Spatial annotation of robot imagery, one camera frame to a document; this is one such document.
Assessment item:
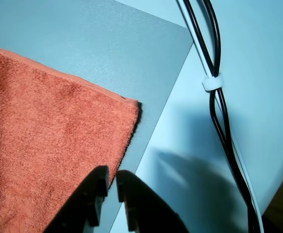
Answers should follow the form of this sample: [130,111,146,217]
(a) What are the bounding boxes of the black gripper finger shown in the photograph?
[116,169,190,233]
[43,165,110,233]

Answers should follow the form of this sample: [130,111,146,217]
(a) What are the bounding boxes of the orange terry towel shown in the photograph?
[0,44,140,233]

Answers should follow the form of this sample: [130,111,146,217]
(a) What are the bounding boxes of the grey desk mat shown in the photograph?
[0,0,194,233]

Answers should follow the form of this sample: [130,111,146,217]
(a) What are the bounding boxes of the black and white cables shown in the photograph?
[177,0,265,233]

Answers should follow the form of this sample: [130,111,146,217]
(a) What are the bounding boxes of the black cable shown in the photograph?
[203,0,256,233]
[183,0,260,233]

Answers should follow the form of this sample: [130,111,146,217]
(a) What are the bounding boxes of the white cable tie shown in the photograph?
[202,72,224,92]

